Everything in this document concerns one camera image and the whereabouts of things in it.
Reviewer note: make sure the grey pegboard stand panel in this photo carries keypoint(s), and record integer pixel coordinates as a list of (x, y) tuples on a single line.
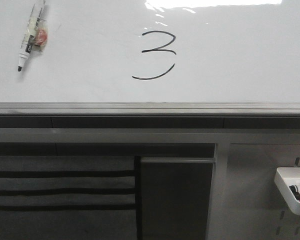
[(246, 203)]

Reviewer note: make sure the white taped dry-erase marker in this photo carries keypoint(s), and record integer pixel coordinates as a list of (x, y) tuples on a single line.
[(34, 35)]

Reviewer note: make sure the white plastic marker tray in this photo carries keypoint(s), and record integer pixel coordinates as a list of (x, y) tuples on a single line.
[(285, 177)]

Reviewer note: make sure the black capped marker in tray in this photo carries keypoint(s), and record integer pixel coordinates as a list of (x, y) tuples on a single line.
[(295, 188)]

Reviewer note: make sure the white whiteboard with grey frame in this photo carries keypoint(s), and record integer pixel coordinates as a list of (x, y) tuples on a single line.
[(144, 57)]

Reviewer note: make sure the dark grey panel board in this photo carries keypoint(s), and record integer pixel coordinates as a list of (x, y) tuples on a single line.
[(175, 197)]

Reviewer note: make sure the grey fabric pocket organizer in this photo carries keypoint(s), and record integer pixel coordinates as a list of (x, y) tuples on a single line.
[(69, 198)]

